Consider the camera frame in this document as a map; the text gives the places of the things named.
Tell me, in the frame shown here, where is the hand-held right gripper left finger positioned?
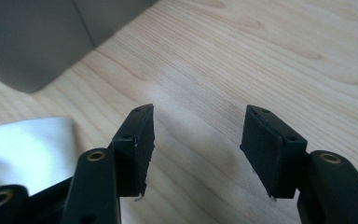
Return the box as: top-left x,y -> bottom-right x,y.
111,103 -> 156,199

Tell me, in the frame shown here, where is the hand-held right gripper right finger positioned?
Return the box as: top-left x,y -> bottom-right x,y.
239,104 -> 309,200

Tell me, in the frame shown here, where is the white cloth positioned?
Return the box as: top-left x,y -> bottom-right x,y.
0,116 -> 79,196

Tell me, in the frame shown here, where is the grey box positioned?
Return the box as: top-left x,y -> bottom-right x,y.
0,0 -> 160,94

